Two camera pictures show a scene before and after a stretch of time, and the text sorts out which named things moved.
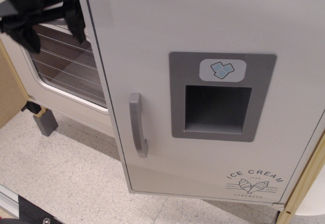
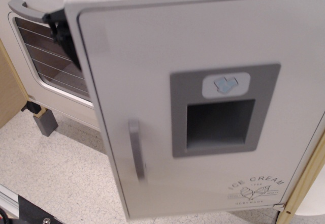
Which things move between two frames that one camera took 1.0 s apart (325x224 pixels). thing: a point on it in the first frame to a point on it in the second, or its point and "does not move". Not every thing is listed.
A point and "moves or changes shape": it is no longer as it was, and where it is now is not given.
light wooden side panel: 13,97 does not move
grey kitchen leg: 47,123 does not move
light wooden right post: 316,162 does not move
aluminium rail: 9,201 does not move
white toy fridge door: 215,89 moves or changes shape
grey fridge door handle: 138,124 to 134,128
